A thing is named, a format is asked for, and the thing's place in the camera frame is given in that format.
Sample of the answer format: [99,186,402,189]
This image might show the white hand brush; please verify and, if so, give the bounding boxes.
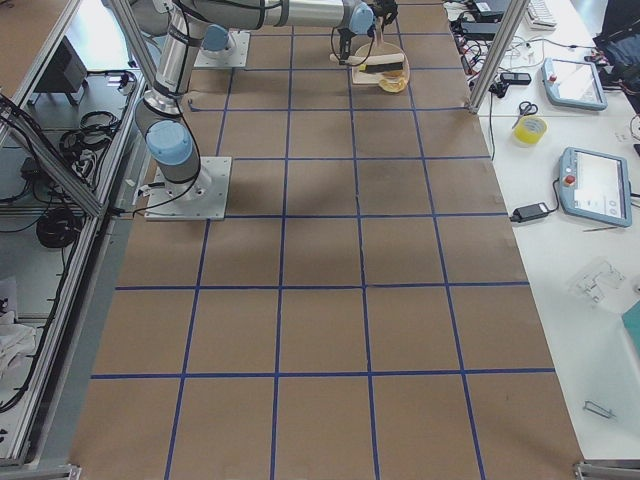
[329,53,405,74]

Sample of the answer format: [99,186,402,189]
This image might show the metal clip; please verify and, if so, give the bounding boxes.
[583,400,616,419]

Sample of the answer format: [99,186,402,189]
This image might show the toy croissant piece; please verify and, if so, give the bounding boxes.
[378,75,407,93]

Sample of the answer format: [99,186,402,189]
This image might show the black power adapter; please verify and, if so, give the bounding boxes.
[510,202,550,223]

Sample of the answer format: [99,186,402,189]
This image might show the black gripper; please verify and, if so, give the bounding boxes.
[337,28,353,60]
[372,0,398,26]

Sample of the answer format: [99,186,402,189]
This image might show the beige dustpan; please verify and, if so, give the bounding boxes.
[348,26,410,93]

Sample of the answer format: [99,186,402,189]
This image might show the teach pendant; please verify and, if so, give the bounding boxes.
[541,58,608,111]
[558,147,632,228]

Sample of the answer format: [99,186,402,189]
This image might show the yellow tape roll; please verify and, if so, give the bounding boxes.
[513,115,548,146]

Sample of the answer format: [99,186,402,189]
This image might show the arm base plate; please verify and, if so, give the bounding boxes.
[195,31,250,69]
[144,156,232,221]

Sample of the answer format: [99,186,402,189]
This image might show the teal box corner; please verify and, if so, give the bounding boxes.
[622,301,640,353]

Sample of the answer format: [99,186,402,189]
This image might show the near teach pendant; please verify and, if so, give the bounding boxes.
[558,147,632,228]

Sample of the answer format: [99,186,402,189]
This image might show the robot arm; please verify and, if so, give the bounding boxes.
[193,1,398,59]
[136,0,375,199]

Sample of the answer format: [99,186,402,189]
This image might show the far teach pendant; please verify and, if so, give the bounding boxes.
[541,58,608,111]

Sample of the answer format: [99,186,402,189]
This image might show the black monitor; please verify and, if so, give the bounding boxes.
[28,36,88,106]

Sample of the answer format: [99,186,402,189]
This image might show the black handled scissors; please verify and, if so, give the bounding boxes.
[512,101,538,129]

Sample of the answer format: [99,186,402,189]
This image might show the clear plastic bag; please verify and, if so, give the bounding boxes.
[567,257,628,314]

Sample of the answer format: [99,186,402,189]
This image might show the aluminium frame post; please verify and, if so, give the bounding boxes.
[467,0,528,114]

